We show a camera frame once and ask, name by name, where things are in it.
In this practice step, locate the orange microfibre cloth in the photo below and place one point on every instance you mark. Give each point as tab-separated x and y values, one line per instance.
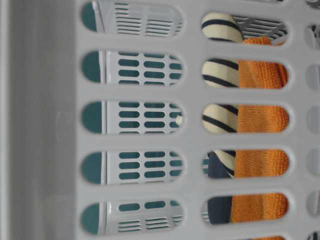
265	162

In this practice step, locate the dark navy cloth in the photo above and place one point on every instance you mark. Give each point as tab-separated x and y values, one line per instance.
218	166

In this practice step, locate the white plastic shopping basket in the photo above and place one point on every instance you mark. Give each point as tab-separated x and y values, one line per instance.
43	140

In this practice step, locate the cream navy striped cloth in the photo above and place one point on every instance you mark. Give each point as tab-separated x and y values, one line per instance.
220	72

